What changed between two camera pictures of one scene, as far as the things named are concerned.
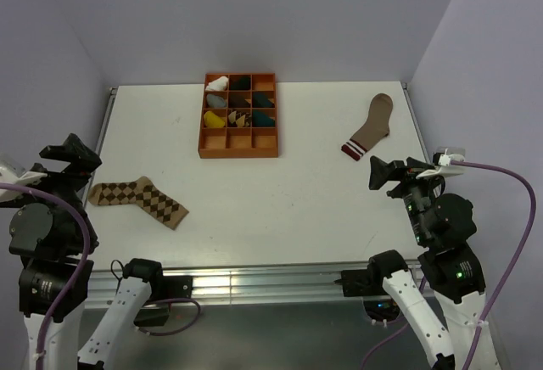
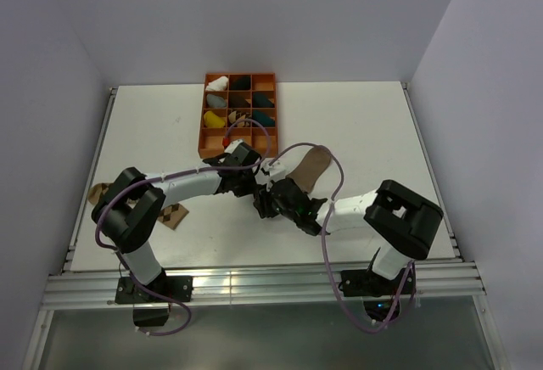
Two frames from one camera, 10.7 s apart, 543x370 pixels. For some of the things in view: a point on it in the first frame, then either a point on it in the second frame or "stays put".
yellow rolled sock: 212,120 stays put
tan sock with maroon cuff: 376,128 -> 315,163
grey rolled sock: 215,101 stays put
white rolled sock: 219,84 stays put
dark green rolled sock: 243,83 stays put
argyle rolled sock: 238,119 stays put
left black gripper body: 64,185 -> 247,183
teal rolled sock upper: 261,99 stays put
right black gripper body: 415,193 -> 269,206
